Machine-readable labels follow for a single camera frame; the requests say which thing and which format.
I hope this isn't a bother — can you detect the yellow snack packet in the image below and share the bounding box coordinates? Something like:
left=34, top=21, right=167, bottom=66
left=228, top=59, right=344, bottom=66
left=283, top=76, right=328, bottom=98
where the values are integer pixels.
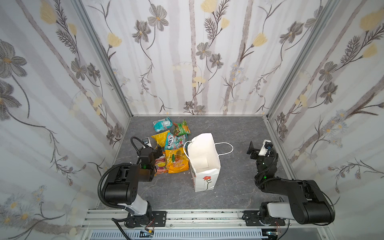
left=151, top=131, right=170, bottom=148

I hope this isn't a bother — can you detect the teal mini snack packet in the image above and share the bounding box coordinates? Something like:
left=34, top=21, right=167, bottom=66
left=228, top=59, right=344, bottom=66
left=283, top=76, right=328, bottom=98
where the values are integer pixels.
left=165, top=133, right=188, bottom=150

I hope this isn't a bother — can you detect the orange yellow candy packet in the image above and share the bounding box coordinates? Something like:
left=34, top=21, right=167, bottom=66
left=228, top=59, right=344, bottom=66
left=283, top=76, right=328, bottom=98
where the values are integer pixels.
left=165, top=148, right=189, bottom=174

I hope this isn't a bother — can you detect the red green snack packet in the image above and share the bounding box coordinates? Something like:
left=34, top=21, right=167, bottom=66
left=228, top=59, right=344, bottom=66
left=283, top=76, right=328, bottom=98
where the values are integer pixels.
left=173, top=120, right=191, bottom=137

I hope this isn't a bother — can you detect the white paper bag red flower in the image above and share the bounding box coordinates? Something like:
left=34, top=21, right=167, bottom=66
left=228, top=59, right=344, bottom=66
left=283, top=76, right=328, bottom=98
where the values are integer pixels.
left=183, top=133, right=221, bottom=192

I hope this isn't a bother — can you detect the orange snack packet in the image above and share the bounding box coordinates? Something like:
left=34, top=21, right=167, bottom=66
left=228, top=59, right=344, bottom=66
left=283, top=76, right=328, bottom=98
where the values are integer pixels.
left=155, top=155, right=168, bottom=176

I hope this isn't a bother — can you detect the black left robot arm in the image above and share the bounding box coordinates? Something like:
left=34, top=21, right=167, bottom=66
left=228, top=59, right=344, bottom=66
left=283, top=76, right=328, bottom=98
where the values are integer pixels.
left=97, top=146, right=163, bottom=225

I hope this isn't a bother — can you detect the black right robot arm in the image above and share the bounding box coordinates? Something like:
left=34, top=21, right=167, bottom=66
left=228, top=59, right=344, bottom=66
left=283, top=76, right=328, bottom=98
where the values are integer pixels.
left=247, top=140, right=336, bottom=226

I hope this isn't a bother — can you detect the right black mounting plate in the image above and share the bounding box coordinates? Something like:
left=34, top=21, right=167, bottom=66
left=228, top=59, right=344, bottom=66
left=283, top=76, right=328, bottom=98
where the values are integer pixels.
left=242, top=211, right=286, bottom=227

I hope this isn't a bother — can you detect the black mounting plate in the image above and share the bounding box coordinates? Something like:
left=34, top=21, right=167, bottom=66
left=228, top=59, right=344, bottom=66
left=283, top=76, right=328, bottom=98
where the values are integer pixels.
left=124, top=211, right=167, bottom=229
left=242, top=211, right=286, bottom=227

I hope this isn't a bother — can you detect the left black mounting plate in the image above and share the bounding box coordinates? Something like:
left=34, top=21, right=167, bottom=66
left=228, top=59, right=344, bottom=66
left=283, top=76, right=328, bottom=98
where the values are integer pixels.
left=124, top=211, right=167, bottom=229

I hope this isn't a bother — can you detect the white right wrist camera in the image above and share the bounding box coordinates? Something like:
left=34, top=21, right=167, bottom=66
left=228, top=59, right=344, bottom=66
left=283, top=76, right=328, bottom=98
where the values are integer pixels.
left=259, top=140, right=273, bottom=157

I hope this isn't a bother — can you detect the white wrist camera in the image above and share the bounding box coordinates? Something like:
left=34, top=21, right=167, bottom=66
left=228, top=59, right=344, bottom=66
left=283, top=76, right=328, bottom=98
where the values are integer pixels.
left=142, top=138, right=152, bottom=148
left=259, top=140, right=273, bottom=157

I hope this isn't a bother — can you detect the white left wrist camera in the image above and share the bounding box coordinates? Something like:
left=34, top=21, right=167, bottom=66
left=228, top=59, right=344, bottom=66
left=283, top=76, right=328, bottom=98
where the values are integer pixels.
left=142, top=138, right=152, bottom=148

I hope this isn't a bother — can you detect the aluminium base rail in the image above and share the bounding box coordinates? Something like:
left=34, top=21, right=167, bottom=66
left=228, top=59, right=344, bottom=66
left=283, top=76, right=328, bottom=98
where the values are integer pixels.
left=80, top=208, right=331, bottom=232

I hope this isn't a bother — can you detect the white slotted cable duct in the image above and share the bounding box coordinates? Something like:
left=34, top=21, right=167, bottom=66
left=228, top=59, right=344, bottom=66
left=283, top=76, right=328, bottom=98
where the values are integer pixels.
left=89, top=229, right=268, bottom=240

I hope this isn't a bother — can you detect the right corner aluminium post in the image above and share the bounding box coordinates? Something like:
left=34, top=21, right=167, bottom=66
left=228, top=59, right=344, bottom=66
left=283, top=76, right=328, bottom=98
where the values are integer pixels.
left=266, top=0, right=340, bottom=120

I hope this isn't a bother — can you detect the corner aluminium post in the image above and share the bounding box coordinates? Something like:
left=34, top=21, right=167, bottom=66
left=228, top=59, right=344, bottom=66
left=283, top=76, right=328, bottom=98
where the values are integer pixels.
left=71, top=0, right=134, bottom=119
left=266, top=0, right=340, bottom=120

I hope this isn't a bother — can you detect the left corner aluminium post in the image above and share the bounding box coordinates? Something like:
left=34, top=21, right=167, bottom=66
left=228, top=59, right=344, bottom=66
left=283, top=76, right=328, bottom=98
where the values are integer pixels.
left=71, top=0, right=134, bottom=119

